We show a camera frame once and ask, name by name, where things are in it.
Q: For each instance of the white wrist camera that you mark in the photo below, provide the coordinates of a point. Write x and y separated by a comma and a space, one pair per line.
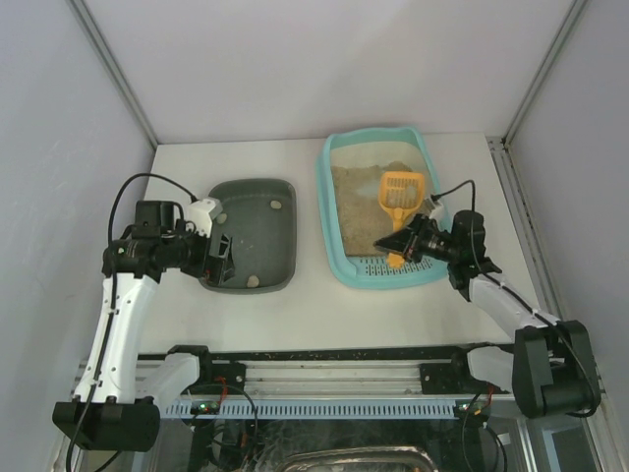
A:
434, 209
201, 214

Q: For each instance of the orange litter scoop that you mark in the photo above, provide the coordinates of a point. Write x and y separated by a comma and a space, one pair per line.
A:
400, 194

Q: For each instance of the metal bowl below table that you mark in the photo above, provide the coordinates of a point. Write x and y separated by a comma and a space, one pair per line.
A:
402, 457

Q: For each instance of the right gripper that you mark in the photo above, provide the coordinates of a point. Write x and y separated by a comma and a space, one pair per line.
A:
413, 241

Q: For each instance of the aluminium mounting rail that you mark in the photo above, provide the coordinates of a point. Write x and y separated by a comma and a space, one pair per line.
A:
267, 378

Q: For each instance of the dark grey plastic tray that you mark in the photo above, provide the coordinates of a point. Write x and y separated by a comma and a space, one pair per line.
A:
264, 240

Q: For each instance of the beige cat litter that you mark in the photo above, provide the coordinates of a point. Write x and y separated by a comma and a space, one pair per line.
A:
362, 221

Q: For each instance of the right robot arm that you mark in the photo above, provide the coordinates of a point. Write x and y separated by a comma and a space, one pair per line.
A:
550, 369

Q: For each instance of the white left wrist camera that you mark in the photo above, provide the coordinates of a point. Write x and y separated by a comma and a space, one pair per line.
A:
201, 214

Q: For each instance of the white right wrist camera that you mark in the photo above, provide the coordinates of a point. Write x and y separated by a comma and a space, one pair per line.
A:
434, 209

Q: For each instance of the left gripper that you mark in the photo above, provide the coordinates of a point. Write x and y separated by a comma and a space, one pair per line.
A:
211, 256

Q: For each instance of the teal litter box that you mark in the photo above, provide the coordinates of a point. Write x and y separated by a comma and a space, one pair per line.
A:
364, 148

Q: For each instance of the blue slotted cable duct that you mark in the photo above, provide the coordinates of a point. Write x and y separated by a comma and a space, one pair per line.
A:
240, 408

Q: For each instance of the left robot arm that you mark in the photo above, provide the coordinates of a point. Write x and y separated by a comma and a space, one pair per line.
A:
110, 410

